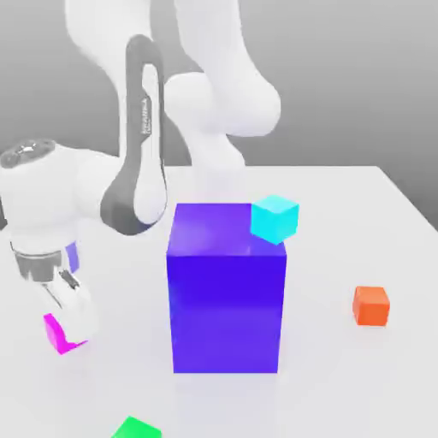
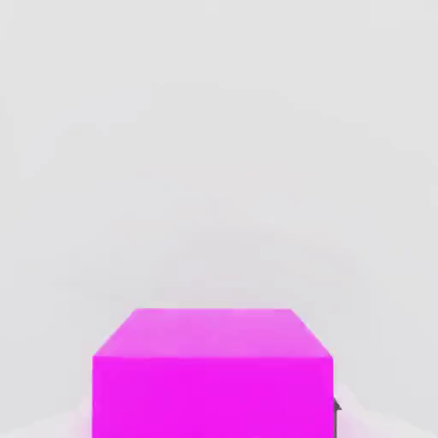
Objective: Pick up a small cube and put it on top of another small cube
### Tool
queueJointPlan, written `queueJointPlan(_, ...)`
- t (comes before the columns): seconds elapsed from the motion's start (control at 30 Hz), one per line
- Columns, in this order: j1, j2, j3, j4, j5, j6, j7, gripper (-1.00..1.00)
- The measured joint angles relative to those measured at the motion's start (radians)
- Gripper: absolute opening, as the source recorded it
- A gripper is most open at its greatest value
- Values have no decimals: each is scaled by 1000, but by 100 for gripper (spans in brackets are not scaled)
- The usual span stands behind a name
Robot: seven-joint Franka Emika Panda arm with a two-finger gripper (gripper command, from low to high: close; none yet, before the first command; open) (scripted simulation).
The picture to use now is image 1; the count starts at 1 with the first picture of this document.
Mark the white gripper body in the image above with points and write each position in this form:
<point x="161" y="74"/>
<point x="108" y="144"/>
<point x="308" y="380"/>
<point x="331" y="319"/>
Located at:
<point x="73" y="308"/>

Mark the small magenta cube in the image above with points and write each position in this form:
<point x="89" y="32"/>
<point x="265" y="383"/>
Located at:
<point x="54" y="333"/>

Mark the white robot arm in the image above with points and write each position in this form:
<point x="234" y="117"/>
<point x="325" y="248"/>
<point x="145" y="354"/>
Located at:
<point x="222" y="102"/>

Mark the small green cube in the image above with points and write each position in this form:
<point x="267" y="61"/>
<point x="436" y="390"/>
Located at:
<point x="137" y="429"/>

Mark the small cyan cube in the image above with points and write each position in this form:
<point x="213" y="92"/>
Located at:
<point x="273" y="219"/>

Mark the small orange cube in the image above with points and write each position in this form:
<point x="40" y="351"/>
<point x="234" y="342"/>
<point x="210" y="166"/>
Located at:
<point x="371" y="306"/>

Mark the large blue box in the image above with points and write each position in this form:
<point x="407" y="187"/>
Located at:
<point x="226" y="308"/>

